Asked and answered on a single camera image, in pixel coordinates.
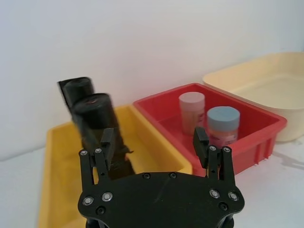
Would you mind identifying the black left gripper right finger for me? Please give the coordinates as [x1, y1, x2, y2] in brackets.
[192, 126, 238, 190]

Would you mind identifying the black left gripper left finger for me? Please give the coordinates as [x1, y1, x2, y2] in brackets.
[79, 127, 115, 193]

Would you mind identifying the jar with blue lid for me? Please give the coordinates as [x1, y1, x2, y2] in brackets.
[206, 106, 241, 147]

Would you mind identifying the jar with grey lid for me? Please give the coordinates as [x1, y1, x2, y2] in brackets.
[178, 92, 206, 136]

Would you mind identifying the black bag roll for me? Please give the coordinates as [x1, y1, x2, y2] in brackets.
[72, 93, 135, 182]
[57, 76, 96, 108]

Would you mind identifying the yellow plastic bin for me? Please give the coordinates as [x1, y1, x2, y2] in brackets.
[37, 104, 193, 228]

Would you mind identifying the red plastic bin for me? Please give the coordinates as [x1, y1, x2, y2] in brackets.
[133, 82, 288, 178]

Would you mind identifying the cream plastic bin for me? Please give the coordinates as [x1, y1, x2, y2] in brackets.
[202, 51, 304, 143]

